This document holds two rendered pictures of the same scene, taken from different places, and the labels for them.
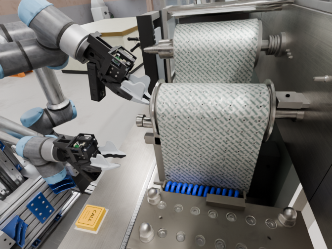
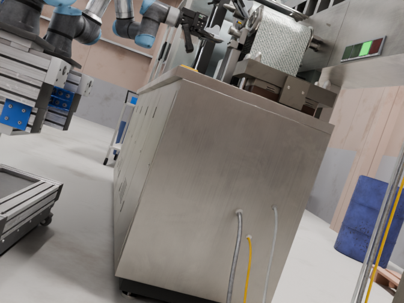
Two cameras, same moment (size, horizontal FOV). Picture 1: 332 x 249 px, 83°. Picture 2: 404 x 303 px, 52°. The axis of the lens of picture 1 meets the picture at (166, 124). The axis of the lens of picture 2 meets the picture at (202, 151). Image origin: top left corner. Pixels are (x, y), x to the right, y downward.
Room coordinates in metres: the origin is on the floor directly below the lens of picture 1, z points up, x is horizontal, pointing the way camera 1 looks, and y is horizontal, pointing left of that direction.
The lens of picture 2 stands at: (-1.17, 0.98, 0.69)
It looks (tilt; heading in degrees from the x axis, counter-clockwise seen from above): 2 degrees down; 330
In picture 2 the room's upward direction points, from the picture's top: 19 degrees clockwise
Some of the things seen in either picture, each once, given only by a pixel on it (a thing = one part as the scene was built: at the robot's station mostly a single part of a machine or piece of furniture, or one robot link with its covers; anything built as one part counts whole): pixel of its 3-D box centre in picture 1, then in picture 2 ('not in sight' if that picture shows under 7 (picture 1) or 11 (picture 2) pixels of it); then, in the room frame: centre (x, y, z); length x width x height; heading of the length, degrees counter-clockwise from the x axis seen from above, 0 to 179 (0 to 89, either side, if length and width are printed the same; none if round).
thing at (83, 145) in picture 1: (77, 150); (191, 23); (0.45, 0.29, 1.12); 0.12 x 0.08 x 0.09; 73
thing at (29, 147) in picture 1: (37, 148); (154, 10); (0.50, 0.44, 1.11); 0.11 x 0.08 x 0.09; 73
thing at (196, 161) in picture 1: (206, 165); (275, 59); (0.34, -0.09, 1.11); 0.23 x 0.01 x 0.18; 73
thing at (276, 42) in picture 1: (269, 45); not in sight; (0.59, -0.34, 1.34); 0.07 x 0.07 x 0.07; 73
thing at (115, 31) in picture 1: (115, 42); not in sight; (5.62, 1.13, 0.47); 2.48 x 2.09 x 0.93; 157
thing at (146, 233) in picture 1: (145, 230); (257, 57); (0.22, 0.07, 1.05); 0.04 x 0.04 x 0.04
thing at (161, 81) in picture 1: (161, 107); (255, 20); (0.43, 0.01, 1.25); 0.15 x 0.01 x 0.15; 163
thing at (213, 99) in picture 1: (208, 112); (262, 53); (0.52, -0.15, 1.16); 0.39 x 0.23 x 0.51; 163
